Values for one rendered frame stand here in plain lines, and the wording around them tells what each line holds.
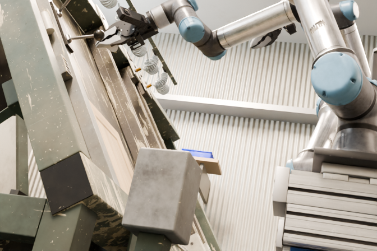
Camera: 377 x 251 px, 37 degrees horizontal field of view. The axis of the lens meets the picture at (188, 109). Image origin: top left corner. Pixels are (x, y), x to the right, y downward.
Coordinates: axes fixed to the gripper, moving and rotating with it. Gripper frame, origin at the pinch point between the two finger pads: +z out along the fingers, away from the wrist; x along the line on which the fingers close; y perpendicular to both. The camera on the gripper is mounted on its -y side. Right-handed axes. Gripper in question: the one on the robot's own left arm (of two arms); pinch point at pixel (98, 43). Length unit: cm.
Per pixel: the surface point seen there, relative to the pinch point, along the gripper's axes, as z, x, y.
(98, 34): -2.0, -1.0, -5.2
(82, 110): 9.9, -29.3, -11.3
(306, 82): -127, 155, 384
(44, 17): 10.4, 7.2, -14.7
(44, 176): 17, -59, -37
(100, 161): 9.9, -47.3, -11.3
